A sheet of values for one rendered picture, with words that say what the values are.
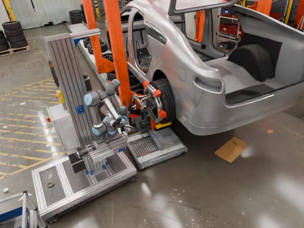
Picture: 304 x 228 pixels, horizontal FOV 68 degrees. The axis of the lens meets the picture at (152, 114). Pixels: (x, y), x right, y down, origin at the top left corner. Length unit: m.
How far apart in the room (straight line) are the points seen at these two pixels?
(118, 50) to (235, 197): 2.54
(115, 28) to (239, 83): 2.04
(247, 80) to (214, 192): 1.79
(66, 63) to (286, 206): 3.03
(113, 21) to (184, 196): 2.50
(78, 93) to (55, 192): 1.37
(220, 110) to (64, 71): 1.72
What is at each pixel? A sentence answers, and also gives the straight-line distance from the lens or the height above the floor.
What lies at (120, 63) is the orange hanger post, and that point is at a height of 1.39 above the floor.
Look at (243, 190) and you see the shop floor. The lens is 3.37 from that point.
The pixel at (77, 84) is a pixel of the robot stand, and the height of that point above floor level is 1.52.
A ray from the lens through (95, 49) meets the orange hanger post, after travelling 5.33.
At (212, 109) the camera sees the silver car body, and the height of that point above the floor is 1.19.
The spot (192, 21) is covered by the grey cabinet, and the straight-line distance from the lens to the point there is 8.27.
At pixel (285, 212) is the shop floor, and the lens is 3.32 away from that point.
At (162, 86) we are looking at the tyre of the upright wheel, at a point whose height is 1.16.
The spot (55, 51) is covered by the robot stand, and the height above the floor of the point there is 1.93.
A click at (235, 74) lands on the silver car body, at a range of 3.91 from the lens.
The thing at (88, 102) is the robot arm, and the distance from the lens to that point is 2.48.
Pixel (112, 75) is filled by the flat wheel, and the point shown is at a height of 0.49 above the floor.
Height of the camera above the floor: 2.55
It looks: 33 degrees down
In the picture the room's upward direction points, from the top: 5 degrees counter-clockwise
